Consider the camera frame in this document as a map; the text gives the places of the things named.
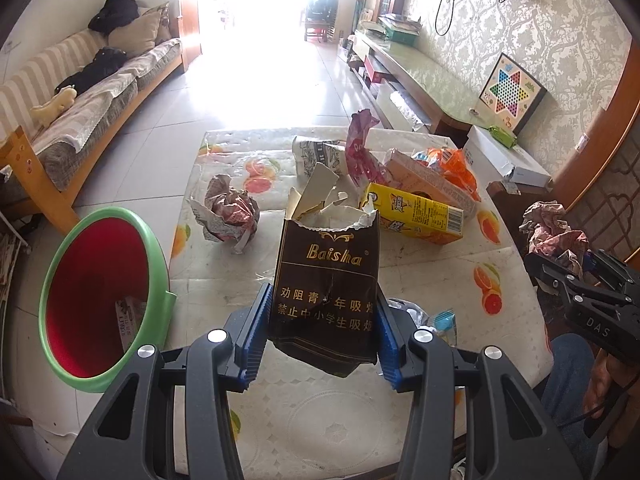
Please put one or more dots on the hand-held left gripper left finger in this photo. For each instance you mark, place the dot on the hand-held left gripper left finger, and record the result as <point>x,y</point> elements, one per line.
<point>252,340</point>

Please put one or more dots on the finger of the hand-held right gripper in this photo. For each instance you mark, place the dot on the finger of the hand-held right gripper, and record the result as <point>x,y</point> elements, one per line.
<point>547,270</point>
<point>607,265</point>

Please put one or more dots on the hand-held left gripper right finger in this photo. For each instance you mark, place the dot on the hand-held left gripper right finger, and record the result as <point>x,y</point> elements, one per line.
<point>387,350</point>

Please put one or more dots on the pink brown paper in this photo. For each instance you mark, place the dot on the pink brown paper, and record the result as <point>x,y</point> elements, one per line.
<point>550,235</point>

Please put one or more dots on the brown cigarette carton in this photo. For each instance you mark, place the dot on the brown cigarette carton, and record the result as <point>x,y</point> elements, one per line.
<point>320,260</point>

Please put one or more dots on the printed paper ball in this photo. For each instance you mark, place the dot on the printed paper ball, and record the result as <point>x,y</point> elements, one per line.
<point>227,212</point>

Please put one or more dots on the orange snack bag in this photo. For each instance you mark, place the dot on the orange snack bag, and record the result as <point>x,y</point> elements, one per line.
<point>457,170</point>

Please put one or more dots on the red bin with green rim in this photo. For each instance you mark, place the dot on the red bin with green rim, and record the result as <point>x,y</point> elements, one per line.
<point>90,300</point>

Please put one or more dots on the pink long box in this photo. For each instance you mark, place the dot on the pink long box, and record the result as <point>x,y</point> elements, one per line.
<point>410,170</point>

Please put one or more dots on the pink foil wrapper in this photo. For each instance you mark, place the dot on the pink foil wrapper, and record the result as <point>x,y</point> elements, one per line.
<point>360,155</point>

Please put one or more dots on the person's right hand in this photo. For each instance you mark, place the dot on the person's right hand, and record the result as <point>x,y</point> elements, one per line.
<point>602,380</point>

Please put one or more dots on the crumpled foil ball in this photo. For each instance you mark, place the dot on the crumpled foil ball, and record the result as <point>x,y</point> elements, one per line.
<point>407,310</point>

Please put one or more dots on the blue candy wrapper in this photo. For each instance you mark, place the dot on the blue candy wrapper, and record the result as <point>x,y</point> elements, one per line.
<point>442,325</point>

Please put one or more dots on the person's right leg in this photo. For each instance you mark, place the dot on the person's right leg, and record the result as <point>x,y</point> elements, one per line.
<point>565,380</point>

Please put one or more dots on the small table with fruit cloth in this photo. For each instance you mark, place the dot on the small table with fruit cloth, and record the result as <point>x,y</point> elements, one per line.
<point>325,410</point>

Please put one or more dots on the white cardboard box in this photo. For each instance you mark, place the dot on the white cardboard box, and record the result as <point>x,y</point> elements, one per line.
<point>500,160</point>

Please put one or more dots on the yellow drink carton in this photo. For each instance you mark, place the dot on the yellow drink carton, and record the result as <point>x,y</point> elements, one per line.
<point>415,212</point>

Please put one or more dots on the small green package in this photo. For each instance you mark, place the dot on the small green package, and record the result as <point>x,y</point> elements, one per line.
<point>502,136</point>

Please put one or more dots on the star checkers board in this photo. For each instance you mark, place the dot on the star checkers board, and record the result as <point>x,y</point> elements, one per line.
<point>510,91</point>

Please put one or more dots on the patterned milk carton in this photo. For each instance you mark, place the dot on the patterned milk carton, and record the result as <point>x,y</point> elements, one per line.
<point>315,155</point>

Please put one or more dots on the shiny plastic wrapped box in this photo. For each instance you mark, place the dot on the shiny plastic wrapped box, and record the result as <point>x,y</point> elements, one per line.
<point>405,107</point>

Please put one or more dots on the long low TV cabinet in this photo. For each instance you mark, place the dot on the long low TV cabinet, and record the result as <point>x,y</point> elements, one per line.
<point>430,85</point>

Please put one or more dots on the stack of flat boxes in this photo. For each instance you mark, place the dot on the stack of flat boxes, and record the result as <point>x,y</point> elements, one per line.
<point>400,30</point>

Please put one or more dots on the cream plush toy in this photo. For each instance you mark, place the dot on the cream plush toy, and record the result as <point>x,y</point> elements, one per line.
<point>52,107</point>

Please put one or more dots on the black flat garment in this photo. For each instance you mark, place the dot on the black flat garment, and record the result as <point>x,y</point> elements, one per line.
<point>97,70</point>

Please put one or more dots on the wooden chair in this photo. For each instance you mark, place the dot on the wooden chair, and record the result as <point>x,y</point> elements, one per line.
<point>320,20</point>

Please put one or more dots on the beige pillow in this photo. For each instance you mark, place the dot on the beige pillow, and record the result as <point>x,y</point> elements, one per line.
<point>132,35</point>

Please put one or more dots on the patterned pillow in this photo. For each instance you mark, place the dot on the patterned pillow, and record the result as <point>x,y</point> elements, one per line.
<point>162,22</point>

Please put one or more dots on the striped beige sofa cover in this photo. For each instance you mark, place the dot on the striped beige sofa cover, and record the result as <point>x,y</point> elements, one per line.
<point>30,80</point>

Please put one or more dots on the black clothing heap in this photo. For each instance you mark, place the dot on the black clothing heap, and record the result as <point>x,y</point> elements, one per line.
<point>115,12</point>

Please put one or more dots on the white wall socket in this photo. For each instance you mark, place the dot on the white wall socket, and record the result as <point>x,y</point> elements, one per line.
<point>580,143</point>

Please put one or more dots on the wooden frame sofa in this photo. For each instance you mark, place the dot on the wooden frame sofa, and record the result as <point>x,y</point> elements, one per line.
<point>100,105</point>

